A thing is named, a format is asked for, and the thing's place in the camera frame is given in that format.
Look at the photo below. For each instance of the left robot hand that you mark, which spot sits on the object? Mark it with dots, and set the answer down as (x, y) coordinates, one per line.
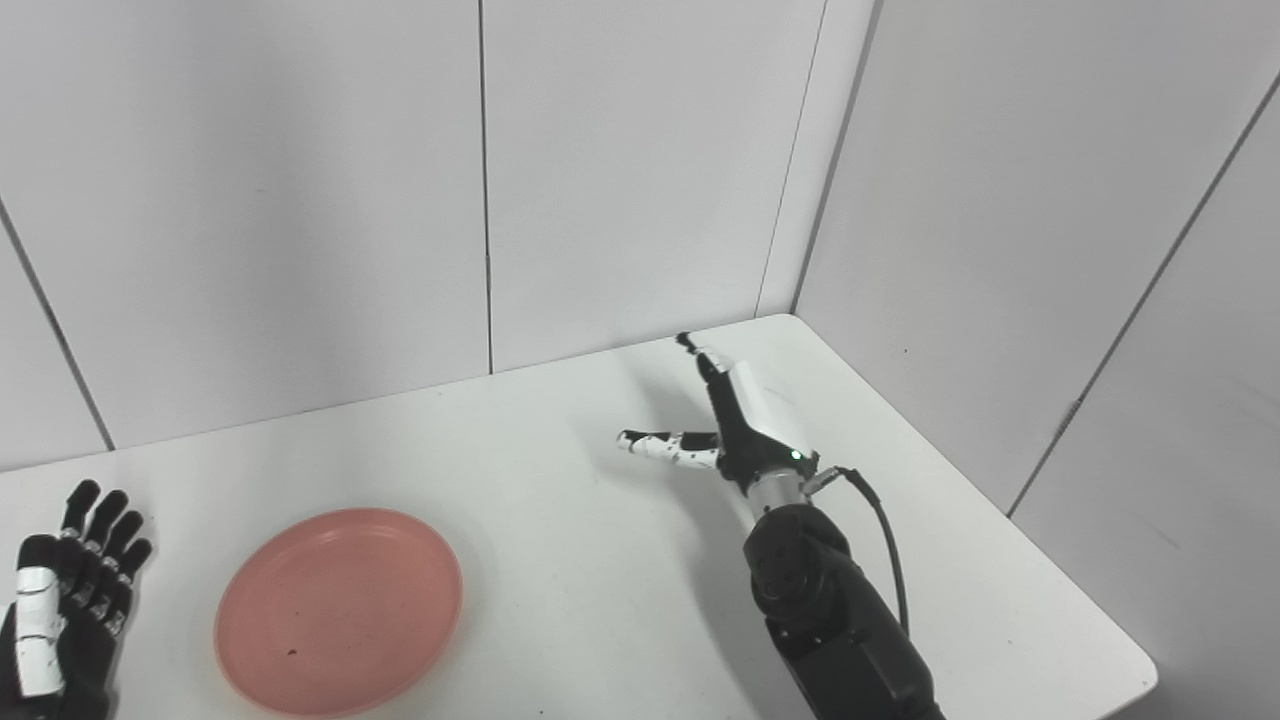
(65, 610)

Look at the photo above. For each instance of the pink plate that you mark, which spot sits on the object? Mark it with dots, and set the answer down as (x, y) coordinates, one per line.
(338, 612)

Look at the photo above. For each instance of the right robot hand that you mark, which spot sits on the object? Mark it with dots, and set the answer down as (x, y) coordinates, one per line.
(745, 430)

